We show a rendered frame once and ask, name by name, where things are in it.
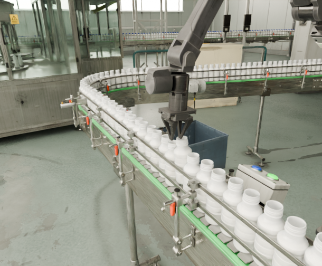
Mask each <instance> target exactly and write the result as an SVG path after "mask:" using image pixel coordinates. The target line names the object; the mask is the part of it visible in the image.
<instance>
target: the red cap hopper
mask: <svg viewBox="0 0 322 266"><path fill-rule="evenodd" d="M132 15H133V25H134V35H135V33H136V35H138V27H140V28H141V29H142V30H144V29H145V30H147V29H146V28H145V27H144V26H143V25H142V24H141V22H158V23H157V25H156V26H155V27H154V28H153V30H154V29H155V28H156V27H157V26H158V25H159V23H160V26H159V27H158V29H157V30H159V29H160V33H161V34H162V32H163V24H165V32H166V34H167V0H165V19H164V20H163V0H160V20H138V10H137V0H132ZM135 19H136V20H135ZM139 24H140V25H141V26H142V27H143V28H144V29H143V28H142V27H141V26H140V25H139ZM135 51H139V47H137V46H135ZM137 60H138V61H137ZM135 64H136V68H137V72H138V73H139V68H141V67H142V66H143V65H144V64H145V62H144V63H143V64H142V65H141V66H140V54H139V53H136V54H135ZM163 66H164V61H163V52H161V67H163ZM165 66H166V67H167V66H168V59H167V52H165ZM147 67H148V65H147V66H146V67H145V68H144V72H145V71H146V68H147Z"/></svg>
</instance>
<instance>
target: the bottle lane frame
mask: <svg viewBox="0 0 322 266"><path fill-rule="evenodd" d="M84 121H85V122H86V123H85V127H86V130H84V129H83V131H84V132H85V133H86V134H87V136H88V137H89V138H90V139H91V132H90V125H87V120H86V118H84ZM92 126H93V134H94V138H99V137H100V132H101V134H102V138H100V139H96V141H95V145H100V144H101V139H102V143H103V145H101V146H97V148H98V149H99V150H100V151H101V153H102V154H103V155H104V156H105V157H106V159H107V160H108V161H109V162H110V163H111V165H112V166H113V164H112V162H113V158H115V159H116V160H117V162H119V157H118V155H117V156H116V155H115V149H114V147H111V148H109V145H112V144H116V140H115V139H114V138H113V137H112V136H111V135H110V134H109V133H108V132H107V131H106V130H105V129H103V127H101V125H99V124H98V123H97V122H96V121H95V120H94V119H93V118H92ZM121 150H122V162H123V169H124V172H125V173H126V172H129V171H131V165H132V164H133V166H134V172H133V171H132V172H131V173H128V174H126V176H125V181H128V180H131V179H132V173H133V174H134V179H135V180H132V181H130V182H127V184H128V185H129V187H130V188H131V189H132V190H133V191H134V193H135V194H136V195H137V196H138V197H139V199H140V200H141V201H142V202H143V203H144V205H145V206H146V207H147V208H148V209H149V211H150V212H151V213H152V215H153V216H154V217H155V218H156V219H157V221H158V222H159V223H160V224H161V225H162V227H163V228H164V229H165V230H166V231H167V233H168V234H169V235H170V236H171V237H172V238H173V236H174V215H173V216H171V213H170V205H168V206H165V207H164V206H163V203H164V202H166V201H169V200H171V199H172V193H171V192H170V191H169V190H168V189H167V187H165V186H164V185H162V183H160V182H159V181H158V180H157V178H155V177H154V176H153V175H152V174H151V173H150V172H149V171H148V170H147V169H146V168H145V167H144V166H143V165H142V164H141V163H140V162H138V161H137V160H136V159H135V158H134V157H133V156H132V155H131V154H130V153H129V152H127V151H126V149H124V148H122V149H121ZM200 219H201V218H197V217H196V216H195V215H194V214H193V211H190V210H189V209H188V208H187V207H186V204H185V205H182V206H180V214H179V235H180V236H181V237H184V236H187V235H189V234H191V225H193V226H194V227H195V235H194V236H193V235H192V237H193V238H194V247H193V246H192V247H190V248H188V249H186V250H184V251H183V252H184V253H185V254H186V255H187V257H188V258H189V259H190V260H191V262H192V263H193V264H194V265H195V266H249V265H250V264H251V263H252V262H250V263H247V264H245V263H244V262H243V261H242V260H241V259H240V258H239V257H238V253H239V252H237V253H234V252H233V251H232V250H230V249H229V248H228V247H227V244H228V243H229V242H227V243H223V242H222V241H221V240H220V239H219V238H218V237H217V235H218V234H219V233H218V234H214V233H213V232H212V231H211V230H210V229H209V226H210V225H208V226H205V225H204V224H203V223H202V222H201V221H200ZM188 245H190V237H188V238H186V239H184V240H183V242H182V245H181V249H182V248H184V247H186V246H188Z"/></svg>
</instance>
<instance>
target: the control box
mask: <svg viewBox="0 0 322 266"><path fill-rule="evenodd" d="M252 166H253V165H244V164H239V166H238V169H237V171H236V173H235V176H236V177H239V178H241V179H242V180H243V191H244V190H245V189H248V188H251V189H255V190H257V191H258V192H259V193H260V199H259V200H260V203H259V204H260V205H261V206H263V207H264V206H265V205H266V202H267V201H269V200H274V201H278V202H280V203H281V204H283V202H284V200H285V197H286V195H287V192H288V189H289V187H290V184H288V183H286V182H284V181H282V180H281V179H279V178H278V179H273V178H271V177H269V176H268V174H269V173H267V172H266V171H264V170H257V169H254V168H252Z"/></svg>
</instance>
